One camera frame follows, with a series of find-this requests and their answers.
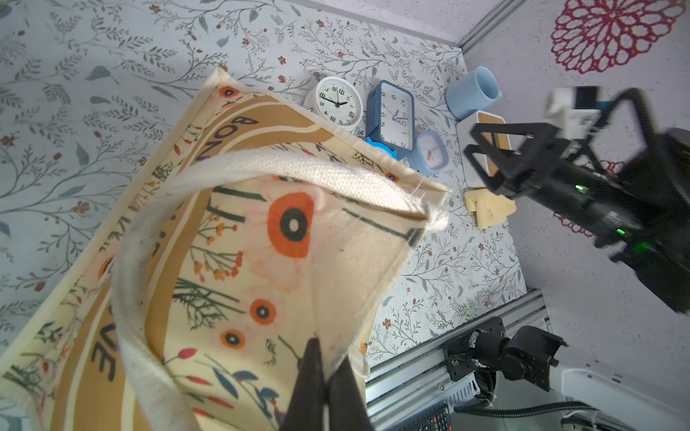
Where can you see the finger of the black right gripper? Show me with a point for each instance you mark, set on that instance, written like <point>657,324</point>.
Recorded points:
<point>485,167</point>
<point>535,139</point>

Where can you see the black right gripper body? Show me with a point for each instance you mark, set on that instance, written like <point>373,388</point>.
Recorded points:
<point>591,201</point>

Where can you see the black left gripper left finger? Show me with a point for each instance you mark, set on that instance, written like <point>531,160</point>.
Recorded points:
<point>305,412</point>

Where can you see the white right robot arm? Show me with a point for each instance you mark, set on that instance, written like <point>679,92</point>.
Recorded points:
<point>659,256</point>

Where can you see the light blue mug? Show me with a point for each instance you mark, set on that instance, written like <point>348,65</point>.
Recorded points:
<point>476,91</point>

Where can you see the yellow folded cloth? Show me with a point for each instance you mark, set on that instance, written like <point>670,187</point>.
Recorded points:
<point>489,209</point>

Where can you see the dark blue square alarm clock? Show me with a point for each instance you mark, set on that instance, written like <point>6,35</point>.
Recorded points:
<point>390,117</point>

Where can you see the black keyboard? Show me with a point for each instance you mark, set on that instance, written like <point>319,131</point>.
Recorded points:
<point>436,418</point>

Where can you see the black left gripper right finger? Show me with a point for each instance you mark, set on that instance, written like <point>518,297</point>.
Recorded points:
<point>347,411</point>

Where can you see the bright blue round alarm clock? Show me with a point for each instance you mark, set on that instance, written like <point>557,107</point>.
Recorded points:
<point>382,148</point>

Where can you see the cream printed canvas bag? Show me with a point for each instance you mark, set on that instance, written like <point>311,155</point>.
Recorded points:
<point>256,226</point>

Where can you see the white round alarm clock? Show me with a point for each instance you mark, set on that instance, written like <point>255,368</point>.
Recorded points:
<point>336,101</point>

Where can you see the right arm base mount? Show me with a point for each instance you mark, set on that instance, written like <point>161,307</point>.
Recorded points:
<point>529,355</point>

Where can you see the light blue square alarm clock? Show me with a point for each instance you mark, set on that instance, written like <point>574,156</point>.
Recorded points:
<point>429,155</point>

